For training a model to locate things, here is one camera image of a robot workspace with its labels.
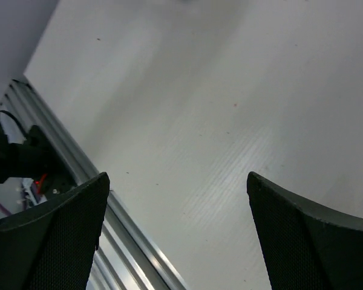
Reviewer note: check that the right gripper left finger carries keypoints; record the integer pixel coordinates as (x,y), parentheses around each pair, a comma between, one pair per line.
(51,246)

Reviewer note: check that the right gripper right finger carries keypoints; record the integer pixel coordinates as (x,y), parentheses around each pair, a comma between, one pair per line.
(305,245)

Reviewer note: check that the aluminium mounting rail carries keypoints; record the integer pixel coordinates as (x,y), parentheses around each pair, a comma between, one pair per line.
(126,258)

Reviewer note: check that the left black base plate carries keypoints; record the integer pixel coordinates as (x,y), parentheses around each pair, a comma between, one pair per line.
(35,158)

